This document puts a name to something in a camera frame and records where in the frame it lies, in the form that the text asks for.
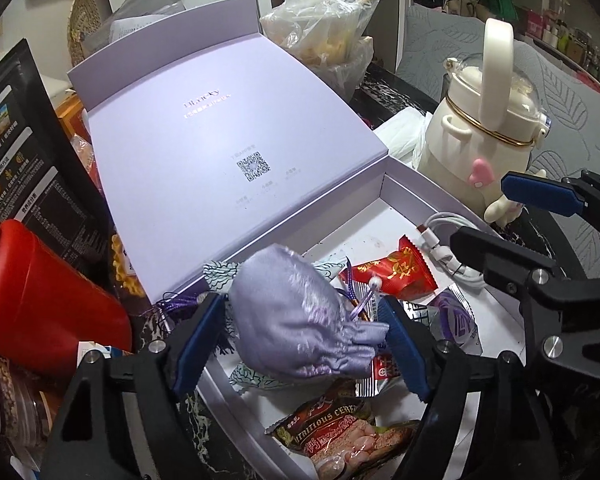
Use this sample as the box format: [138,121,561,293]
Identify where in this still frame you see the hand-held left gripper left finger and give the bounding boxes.
[40,292,226,480]

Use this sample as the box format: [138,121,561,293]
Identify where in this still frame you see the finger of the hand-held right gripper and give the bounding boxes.
[500,170,600,221]
[449,226,600,361]

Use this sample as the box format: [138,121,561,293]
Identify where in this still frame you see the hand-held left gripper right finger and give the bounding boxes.
[377,296,568,480]

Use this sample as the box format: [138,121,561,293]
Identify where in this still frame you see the white cable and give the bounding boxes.
[417,211,491,291]

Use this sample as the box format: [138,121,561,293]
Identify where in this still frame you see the lavender satin sachet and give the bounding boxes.
[152,244,392,381]

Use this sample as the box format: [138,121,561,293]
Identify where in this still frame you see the cereal snack packet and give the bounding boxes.
[265,380,426,480]

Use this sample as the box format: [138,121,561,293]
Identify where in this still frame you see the lavender gift box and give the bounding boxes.
[67,0,531,480]

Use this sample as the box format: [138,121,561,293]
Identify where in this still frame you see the silver red snack packet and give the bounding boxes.
[352,350,406,401]

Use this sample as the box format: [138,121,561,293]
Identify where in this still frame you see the purple silver snack packet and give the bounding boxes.
[405,285,483,356]

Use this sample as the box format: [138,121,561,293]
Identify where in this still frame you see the white teal snack packet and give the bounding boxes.
[202,255,348,396]

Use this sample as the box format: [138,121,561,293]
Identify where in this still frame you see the white blue carton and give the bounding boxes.
[77,340,131,361]

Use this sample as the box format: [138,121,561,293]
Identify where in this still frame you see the yellow snack bag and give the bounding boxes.
[110,232,148,306]

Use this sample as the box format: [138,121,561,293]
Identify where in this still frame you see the white plastic bag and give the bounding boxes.
[372,110,433,166]

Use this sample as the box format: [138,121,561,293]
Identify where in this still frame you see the row of cosmetic bottles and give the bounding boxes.
[525,10,600,106]

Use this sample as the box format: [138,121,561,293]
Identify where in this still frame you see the red plastic container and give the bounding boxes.
[0,219,133,381]

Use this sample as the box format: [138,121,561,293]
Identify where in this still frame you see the green tote bag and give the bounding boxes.
[480,0,518,18]

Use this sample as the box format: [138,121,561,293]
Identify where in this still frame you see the jar of brown contents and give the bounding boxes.
[0,345,56,461]

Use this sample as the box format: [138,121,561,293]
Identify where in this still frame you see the black printed food bag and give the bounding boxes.
[0,37,113,271]

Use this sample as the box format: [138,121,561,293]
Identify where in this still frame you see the clear plastic bag of snacks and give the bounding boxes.
[259,0,385,103]

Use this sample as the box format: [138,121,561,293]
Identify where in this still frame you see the orange box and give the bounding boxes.
[55,95,93,146]

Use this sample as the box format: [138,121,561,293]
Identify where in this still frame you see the grey plastic mailer bag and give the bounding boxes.
[82,0,188,56]

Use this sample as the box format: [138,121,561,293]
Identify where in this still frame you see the woven straw mat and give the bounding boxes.
[69,0,103,66]

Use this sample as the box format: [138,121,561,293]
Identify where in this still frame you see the cream water bottle with handle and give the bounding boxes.
[417,17,553,226]

